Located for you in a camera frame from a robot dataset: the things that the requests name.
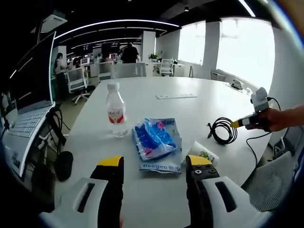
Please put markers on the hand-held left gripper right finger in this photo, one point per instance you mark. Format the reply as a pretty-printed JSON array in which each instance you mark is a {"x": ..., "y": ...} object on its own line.
[{"x": 228, "y": 202}]

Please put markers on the silver laptop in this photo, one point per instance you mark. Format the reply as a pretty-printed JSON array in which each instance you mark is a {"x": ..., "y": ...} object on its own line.
[{"x": 33, "y": 78}]

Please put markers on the small white device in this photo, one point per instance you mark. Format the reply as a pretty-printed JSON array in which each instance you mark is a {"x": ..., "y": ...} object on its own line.
[{"x": 236, "y": 84}]

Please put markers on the white office chair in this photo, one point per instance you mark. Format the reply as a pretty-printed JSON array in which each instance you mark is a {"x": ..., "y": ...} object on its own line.
[
  {"x": 77, "y": 80},
  {"x": 167, "y": 66},
  {"x": 105, "y": 70}
]

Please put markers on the white ceiling unit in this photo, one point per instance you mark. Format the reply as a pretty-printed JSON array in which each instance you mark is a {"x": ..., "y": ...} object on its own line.
[{"x": 55, "y": 20}]

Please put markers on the person's right hand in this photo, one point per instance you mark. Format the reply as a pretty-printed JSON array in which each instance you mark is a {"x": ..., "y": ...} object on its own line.
[{"x": 268, "y": 120}]

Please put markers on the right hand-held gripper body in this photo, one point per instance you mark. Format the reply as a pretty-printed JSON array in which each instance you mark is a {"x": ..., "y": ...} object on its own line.
[{"x": 260, "y": 101}]

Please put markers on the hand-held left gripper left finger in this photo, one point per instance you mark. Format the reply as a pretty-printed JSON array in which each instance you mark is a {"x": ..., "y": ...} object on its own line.
[{"x": 80, "y": 202}]

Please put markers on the blue white plastic packet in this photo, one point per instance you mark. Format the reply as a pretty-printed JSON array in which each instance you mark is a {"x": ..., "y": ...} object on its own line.
[{"x": 161, "y": 166}]

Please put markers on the black computer mouse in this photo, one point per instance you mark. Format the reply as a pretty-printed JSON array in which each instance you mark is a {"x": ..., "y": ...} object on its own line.
[{"x": 64, "y": 166}]

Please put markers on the green potted plant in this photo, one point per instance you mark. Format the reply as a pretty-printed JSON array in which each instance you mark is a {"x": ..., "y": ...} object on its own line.
[{"x": 153, "y": 56}]

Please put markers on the white table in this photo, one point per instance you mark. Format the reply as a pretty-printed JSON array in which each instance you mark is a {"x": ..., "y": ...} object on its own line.
[{"x": 154, "y": 109}]

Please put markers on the grey mesh office chair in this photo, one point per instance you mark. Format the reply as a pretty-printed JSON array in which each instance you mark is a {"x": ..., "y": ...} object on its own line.
[{"x": 268, "y": 185}]

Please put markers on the clear plastic water bottle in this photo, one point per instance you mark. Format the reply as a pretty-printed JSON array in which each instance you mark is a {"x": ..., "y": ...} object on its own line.
[{"x": 116, "y": 111}]

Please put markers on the white table socket panel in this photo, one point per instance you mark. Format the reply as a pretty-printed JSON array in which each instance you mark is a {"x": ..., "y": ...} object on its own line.
[{"x": 175, "y": 96}]

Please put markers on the white paper cup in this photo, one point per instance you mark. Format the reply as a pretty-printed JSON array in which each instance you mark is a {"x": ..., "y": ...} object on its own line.
[{"x": 202, "y": 149}]

